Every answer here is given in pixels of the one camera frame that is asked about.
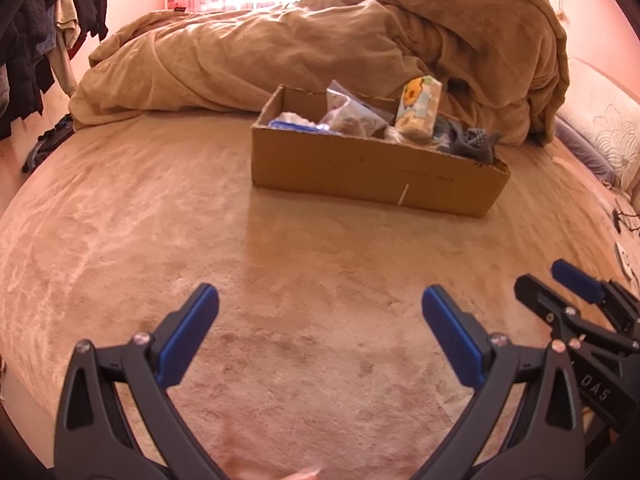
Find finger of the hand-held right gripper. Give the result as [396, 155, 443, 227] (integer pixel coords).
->
[551, 259, 640, 335]
[514, 274, 640, 356]

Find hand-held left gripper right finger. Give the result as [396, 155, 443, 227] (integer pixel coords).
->
[414, 285, 587, 480]

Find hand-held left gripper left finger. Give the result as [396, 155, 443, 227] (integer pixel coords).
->
[54, 283, 228, 480]

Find grey socks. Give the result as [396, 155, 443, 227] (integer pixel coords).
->
[434, 119, 503, 164]

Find brown cardboard box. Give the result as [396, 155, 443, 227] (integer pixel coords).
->
[251, 84, 512, 219]

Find blue tissue packet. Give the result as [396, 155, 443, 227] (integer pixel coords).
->
[267, 119, 342, 136]

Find cartoon print tissue pack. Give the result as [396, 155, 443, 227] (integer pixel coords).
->
[393, 75, 444, 140]

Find white sock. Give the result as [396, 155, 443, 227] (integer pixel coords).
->
[272, 111, 320, 128]

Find clear zip bag brown contents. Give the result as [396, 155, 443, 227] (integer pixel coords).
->
[317, 80, 397, 139]

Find beige fuzzy bed sheet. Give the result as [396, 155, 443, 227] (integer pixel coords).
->
[0, 110, 640, 480]

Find lavender pillow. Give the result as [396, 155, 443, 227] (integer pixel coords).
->
[554, 114, 618, 187]

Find white floral pillow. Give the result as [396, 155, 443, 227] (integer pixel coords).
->
[567, 56, 640, 198]

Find dark clothes on floor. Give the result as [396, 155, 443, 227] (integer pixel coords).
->
[21, 114, 77, 175]

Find brown duvet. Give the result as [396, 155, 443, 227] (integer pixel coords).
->
[68, 0, 571, 147]

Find hanging dark clothes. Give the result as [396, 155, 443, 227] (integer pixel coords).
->
[0, 0, 112, 142]

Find black cable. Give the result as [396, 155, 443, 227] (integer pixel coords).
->
[611, 197, 640, 235]

